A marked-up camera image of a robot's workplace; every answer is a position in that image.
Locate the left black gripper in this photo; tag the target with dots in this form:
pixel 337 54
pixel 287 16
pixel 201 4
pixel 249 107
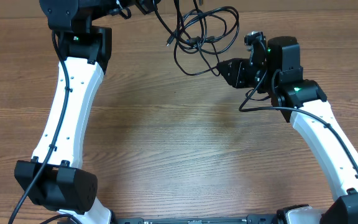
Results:
pixel 145 6

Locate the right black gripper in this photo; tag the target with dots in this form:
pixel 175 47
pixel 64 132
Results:
pixel 240 68

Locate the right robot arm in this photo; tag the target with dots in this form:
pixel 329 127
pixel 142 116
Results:
pixel 274 68

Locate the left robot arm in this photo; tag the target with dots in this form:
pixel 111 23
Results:
pixel 54 177

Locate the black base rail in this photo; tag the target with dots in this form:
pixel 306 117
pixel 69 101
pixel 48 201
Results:
pixel 194 221

